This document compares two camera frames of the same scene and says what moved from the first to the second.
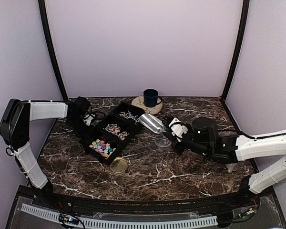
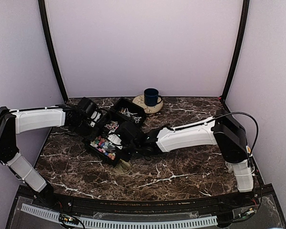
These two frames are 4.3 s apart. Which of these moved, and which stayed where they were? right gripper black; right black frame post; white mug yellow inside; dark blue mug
Moved: right gripper black
Stayed: right black frame post; white mug yellow inside; dark blue mug
